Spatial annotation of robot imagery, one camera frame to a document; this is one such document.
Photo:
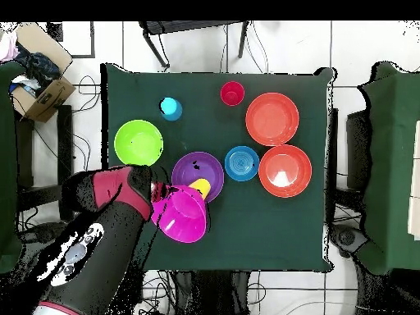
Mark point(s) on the green bowl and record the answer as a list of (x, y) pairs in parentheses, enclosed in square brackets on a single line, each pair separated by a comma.
[(138, 143)]

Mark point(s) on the dark green tablecloth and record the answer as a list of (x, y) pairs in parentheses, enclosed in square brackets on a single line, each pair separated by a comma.
[(262, 236)]

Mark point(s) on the large pink bowl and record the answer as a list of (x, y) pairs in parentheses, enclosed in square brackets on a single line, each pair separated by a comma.
[(180, 216)]

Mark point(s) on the yellow cup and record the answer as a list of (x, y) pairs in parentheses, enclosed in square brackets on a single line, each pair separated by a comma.
[(201, 187)]

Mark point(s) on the light blue cup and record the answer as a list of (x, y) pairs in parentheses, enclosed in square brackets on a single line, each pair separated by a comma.
[(170, 109)]

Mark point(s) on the black caster leg with knob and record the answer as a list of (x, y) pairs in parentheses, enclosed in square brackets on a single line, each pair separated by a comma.
[(39, 231), (347, 237)]

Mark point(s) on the orange bowl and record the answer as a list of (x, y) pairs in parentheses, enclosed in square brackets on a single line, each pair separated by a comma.
[(272, 118), (284, 162)]

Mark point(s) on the red cup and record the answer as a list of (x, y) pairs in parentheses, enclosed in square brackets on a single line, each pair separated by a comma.
[(232, 93)]

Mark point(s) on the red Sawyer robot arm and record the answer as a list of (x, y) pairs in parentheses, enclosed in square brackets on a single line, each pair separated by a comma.
[(98, 256)]

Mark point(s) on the green-covered side table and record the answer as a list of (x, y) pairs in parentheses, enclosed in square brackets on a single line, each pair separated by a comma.
[(393, 131), (8, 164)]

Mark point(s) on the blue bowl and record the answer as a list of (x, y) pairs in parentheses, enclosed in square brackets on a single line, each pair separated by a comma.
[(241, 163)]

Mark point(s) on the black cabinet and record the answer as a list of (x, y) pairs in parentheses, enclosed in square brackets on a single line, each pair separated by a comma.
[(357, 147)]

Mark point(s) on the black metal chair frame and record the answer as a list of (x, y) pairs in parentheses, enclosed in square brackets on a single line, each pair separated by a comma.
[(183, 26)]

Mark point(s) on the cardboard box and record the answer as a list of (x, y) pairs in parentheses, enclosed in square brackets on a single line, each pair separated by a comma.
[(46, 98)]

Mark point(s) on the black bench frame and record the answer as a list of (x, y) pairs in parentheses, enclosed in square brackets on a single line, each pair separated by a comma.
[(64, 147)]

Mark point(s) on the purple bowl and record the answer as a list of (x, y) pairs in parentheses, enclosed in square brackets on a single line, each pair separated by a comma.
[(203, 165)]

